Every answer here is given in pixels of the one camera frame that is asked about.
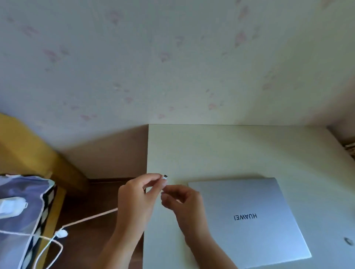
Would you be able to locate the person's left hand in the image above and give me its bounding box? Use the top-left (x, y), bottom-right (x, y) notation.
top-left (117, 173), bottom-right (168, 238)

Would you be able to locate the white power adapter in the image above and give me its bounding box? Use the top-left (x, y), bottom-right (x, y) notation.
top-left (0, 196), bottom-right (29, 220)

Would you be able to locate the person's right hand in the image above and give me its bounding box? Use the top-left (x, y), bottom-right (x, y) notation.
top-left (160, 184), bottom-right (212, 248)

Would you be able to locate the black and white checkered sheet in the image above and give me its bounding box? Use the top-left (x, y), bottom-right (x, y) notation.
top-left (20, 185), bottom-right (58, 269)

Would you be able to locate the person's left forearm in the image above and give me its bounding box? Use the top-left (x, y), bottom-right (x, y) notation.
top-left (95, 229), bottom-right (145, 269)

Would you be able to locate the silver laptop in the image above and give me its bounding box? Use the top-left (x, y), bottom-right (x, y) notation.
top-left (188, 177), bottom-right (312, 269)

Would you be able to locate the yellow wooden bed frame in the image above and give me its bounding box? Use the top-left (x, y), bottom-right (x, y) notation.
top-left (0, 113), bottom-right (90, 269)

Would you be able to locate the person's right forearm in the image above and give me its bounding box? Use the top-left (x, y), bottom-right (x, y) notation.
top-left (184, 235), bottom-right (239, 269)

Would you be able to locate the white charging cable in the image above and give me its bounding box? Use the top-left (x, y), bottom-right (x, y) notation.
top-left (0, 174), bottom-right (169, 269)

